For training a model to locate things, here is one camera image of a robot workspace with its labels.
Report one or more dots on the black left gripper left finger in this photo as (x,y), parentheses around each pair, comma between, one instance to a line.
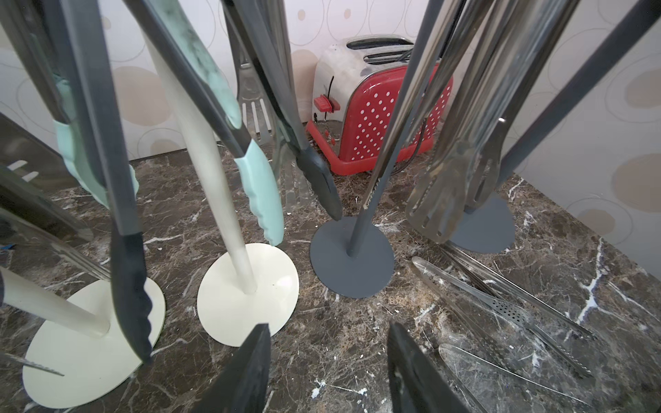
(242,385)

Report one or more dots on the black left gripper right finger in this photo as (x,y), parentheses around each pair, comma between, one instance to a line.
(414,383)

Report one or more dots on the cream utensil rack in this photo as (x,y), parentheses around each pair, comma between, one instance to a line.
(80,352)
(250,284)

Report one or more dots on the perforated steel tongs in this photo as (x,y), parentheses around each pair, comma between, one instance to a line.
(467,311)

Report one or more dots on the dark grey rack back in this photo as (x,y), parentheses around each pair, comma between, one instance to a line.
(352,257)

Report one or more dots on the dark grey rack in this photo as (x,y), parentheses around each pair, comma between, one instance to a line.
(572,132)
(352,257)

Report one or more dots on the mint green silicone tongs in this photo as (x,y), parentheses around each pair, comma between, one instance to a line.
(78,37)

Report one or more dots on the black handled steel tongs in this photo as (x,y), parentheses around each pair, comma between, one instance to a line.
(108,152)

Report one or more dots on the white handled steel tongs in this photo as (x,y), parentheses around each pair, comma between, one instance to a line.
(28,168)

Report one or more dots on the clear tongs on counter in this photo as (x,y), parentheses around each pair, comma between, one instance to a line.
(484,386)

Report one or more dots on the red polka dot toaster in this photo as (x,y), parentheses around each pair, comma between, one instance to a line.
(356,86)

